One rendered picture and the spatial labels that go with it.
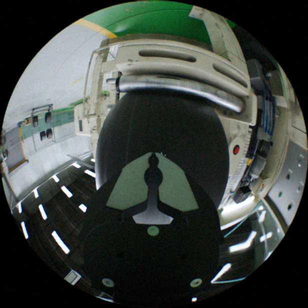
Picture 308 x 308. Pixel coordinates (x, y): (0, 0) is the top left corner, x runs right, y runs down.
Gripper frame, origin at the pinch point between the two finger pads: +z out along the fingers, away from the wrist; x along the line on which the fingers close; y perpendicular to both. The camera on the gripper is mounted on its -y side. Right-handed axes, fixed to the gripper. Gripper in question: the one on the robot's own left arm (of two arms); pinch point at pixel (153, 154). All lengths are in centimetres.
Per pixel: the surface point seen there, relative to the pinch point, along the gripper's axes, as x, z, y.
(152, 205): 0.2, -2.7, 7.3
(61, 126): -936, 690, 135
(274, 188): 66, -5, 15
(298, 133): 61, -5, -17
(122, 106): -6.3, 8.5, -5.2
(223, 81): 15.4, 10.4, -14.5
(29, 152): -1076, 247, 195
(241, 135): 35.4, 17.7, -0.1
